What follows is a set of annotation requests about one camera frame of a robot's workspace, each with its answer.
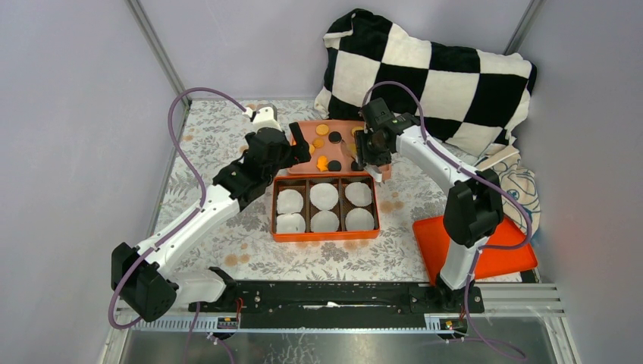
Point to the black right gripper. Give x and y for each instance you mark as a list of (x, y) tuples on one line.
[(362, 155)]

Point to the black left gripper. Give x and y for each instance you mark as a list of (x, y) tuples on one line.
[(302, 149)]

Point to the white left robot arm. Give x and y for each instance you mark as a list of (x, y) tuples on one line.
[(144, 276)]

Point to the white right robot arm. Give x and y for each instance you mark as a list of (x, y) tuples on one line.
[(474, 204)]

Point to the golden swirl cookie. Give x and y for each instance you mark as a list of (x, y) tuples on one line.
[(318, 143)]

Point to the orange fish shaped cookie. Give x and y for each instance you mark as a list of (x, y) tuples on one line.
[(322, 163)]

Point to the pink cookie tray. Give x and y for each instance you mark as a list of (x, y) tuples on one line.
[(332, 151)]

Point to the white paper cup back middle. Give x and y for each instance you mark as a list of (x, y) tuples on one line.
[(324, 196)]

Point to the white paper cup back left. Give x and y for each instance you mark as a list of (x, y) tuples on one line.
[(289, 202)]

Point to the orange cookie tin box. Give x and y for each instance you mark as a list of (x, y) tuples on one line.
[(303, 184)]

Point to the white paper cup front left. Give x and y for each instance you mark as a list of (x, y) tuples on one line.
[(293, 223)]

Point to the white paper cup front middle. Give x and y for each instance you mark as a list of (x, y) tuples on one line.
[(324, 222)]

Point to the white paper cup front right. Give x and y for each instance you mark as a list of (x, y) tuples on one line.
[(359, 219)]

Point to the black white checkered pillow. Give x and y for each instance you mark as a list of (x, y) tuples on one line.
[(469, 98)]

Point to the floral tablecloth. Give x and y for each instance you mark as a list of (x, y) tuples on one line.
[(243, 246)]

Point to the orange tin lid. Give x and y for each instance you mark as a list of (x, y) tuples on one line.
[(433, 243)]

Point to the beige blue printed cloth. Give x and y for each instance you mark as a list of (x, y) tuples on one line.
[(515, 179)]

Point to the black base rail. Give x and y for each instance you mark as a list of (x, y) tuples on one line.
[(338, 304)]

